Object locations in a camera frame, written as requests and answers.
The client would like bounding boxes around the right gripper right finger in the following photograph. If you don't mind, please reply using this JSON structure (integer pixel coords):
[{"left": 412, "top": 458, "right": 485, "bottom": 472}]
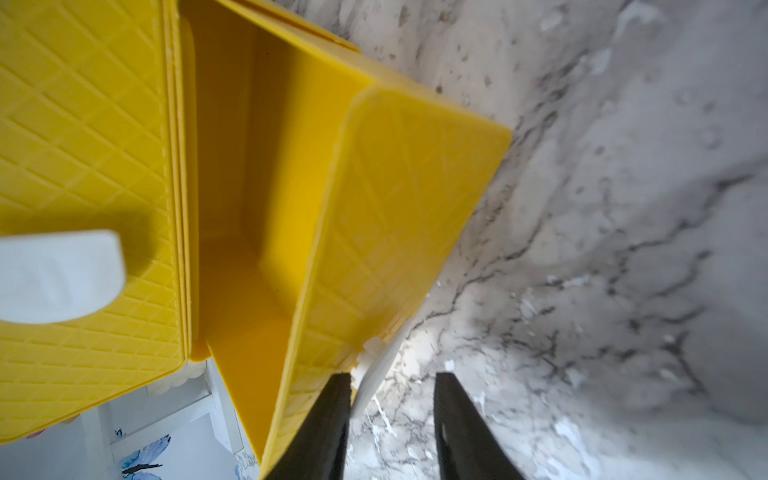
[{"left": 434, "top": 372, "right": 524, "bottom": 480}]

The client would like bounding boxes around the yellow three-drawer cabinet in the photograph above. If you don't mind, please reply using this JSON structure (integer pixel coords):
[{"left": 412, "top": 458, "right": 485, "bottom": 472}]
[{"left": 1, "top": 1, "right": 512, "bottom": 473}]

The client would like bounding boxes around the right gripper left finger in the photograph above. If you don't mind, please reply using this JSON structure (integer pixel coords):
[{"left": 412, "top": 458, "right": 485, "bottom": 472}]
[{"left": 265, "top": 373, "right": 351, "bottom": 480}]

